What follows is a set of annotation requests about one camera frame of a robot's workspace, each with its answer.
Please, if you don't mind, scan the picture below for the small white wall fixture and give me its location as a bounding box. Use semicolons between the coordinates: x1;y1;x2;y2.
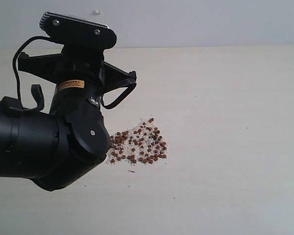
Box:
93;10;101;15

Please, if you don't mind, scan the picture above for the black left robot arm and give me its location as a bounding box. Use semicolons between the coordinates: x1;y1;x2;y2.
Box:
0;46;137;191

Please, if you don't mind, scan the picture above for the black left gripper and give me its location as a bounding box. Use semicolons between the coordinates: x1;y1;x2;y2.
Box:
18;46;137;115

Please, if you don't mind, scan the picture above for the pile of brown pellets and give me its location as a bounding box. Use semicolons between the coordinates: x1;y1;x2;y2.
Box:
105;117;168;165

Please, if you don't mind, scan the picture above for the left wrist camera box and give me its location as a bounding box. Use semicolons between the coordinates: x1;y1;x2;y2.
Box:
39;11;117;50

